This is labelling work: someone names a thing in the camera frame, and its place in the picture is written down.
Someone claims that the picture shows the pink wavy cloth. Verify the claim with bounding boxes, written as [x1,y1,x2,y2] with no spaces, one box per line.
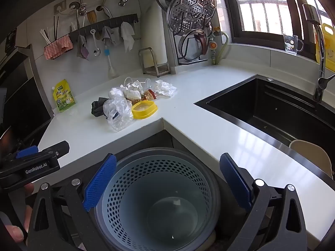
[44,35,73,60]

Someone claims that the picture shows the steel cutting board holder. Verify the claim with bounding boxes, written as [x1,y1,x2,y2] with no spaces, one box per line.
[138,47,171,77]

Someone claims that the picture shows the white cutting board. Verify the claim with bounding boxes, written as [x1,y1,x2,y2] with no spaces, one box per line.
[143,5,173,68]

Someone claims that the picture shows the white cloth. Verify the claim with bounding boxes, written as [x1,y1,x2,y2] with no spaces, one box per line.
[120,22,136,53]

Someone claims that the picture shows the black wire dish rack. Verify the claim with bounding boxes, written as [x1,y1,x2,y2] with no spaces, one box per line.
[171,27,210,66]

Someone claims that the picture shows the glass pot lid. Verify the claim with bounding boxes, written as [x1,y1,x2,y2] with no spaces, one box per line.
[179,28,212,60]

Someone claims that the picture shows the clear cartoon mug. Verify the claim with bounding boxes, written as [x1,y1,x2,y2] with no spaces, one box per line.
[283,33,304,55]

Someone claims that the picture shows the white plastic bag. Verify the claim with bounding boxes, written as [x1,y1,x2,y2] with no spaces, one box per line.
[108,87,125,100]

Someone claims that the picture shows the dark framed window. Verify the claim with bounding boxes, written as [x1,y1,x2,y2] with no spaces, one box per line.
[220,0,335,63]

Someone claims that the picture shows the yellow green hose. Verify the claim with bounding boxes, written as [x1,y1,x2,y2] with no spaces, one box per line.
[212,31,231,65]

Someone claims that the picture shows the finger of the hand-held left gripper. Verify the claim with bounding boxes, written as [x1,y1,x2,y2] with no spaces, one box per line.
[14,145,40,159]
[39,140,70,160]

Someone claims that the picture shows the crumpled white plastic wrapper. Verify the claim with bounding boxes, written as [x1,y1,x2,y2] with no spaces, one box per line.
[153,80,177,97]

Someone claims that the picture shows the clear plastic bag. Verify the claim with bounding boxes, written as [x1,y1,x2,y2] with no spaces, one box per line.
[103,97,134,132]

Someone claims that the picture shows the person's left hand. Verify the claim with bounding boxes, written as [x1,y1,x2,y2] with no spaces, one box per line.
[4,182,36,243]

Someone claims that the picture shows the yellow seasoning pouch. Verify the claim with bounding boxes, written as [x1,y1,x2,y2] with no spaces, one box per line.
[52,79,76,113]

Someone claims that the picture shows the beige paper wrapper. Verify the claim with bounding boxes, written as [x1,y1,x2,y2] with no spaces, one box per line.
[120,82,144,101]

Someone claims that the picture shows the grey purple cloth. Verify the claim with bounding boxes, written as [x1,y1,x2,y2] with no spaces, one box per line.
[77,35,90,60]

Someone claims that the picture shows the black stove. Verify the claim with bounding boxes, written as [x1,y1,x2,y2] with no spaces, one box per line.
[0,44,54,149]

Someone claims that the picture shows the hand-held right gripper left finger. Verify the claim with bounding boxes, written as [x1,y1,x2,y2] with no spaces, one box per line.
[26,154,117,251]

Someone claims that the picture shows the yellow plastic ring lid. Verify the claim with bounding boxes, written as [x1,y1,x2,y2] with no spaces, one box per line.
[131,100,158,120]

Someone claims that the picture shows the steel spoon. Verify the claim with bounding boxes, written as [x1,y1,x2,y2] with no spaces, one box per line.
[90,29,101,56]

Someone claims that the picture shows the grey perforated trash bin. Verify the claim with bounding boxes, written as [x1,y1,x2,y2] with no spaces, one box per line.
[91,147,222,251]

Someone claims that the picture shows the blue white bottle brush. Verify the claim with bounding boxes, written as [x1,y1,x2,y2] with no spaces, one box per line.
[104,44,117,78]

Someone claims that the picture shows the yellow plastic bottle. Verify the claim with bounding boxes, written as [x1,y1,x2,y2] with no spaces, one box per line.
[315,23,335,63]

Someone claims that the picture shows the red patterned snack wrapper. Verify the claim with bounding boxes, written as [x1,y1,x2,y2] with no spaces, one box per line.
[141,89,157,102]

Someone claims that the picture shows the perforated steel steamer plate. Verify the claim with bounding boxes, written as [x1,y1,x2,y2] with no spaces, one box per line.
[167,0,218,30]

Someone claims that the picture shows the wall socket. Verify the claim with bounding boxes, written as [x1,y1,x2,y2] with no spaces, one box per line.
[54,1,67,15]

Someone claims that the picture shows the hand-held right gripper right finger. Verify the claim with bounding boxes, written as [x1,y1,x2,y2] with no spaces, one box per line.
[219,153,308,251]

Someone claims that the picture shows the white chopsticks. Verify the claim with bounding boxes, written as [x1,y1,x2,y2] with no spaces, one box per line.
[40,27,51,45]

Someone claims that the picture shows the water valve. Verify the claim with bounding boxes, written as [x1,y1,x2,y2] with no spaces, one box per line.
[208,27,220,58]

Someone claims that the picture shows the black cloth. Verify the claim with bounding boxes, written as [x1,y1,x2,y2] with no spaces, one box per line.
[91,97,112,118]

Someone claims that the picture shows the steel kitchen faucet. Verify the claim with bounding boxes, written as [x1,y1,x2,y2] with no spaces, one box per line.
[302,3,335,104]

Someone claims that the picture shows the clear plastic cup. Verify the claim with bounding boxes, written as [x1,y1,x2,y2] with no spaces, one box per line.
[123,77,153,90]

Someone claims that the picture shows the beige plastic board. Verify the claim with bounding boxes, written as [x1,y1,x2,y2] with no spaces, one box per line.
[289,139,333,179]

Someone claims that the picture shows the dark wall hook rail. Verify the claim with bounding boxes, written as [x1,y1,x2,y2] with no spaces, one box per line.
[69,13,139,42]

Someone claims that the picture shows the black kitchen sink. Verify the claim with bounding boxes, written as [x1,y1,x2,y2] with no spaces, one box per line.
[194,74,335,181]

